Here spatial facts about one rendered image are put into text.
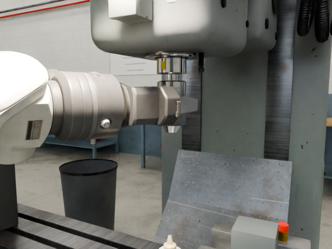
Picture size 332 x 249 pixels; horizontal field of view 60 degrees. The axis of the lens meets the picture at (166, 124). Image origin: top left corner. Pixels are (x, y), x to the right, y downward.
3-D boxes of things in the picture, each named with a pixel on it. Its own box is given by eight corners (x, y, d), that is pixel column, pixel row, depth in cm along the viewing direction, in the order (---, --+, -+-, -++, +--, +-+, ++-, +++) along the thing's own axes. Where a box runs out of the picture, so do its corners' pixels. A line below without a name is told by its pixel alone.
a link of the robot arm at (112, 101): (182, 72, 39) (99, 67, 32) (181, 143, 40) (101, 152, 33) (134, 76, 49) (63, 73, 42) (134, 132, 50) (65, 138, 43)
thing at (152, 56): (185, 54, 40) (185, 48, 40) (133, 57, 44) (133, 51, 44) (206, 59, 47) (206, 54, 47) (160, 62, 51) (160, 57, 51)
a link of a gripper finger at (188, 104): (194, 114, 47) (163, 116, 43) (194, 94, 46) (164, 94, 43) (201, 115, 45) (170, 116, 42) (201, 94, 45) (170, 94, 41)
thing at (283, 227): (287, 242, 44) (288, 227, 43) (276, 240, 44) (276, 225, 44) (288, 237, 45) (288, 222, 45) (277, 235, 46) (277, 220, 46)
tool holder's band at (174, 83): (176, 87, 43) (176, 80, 43) (150, 87, 46) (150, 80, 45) (191, 87, 47) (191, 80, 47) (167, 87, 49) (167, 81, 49)
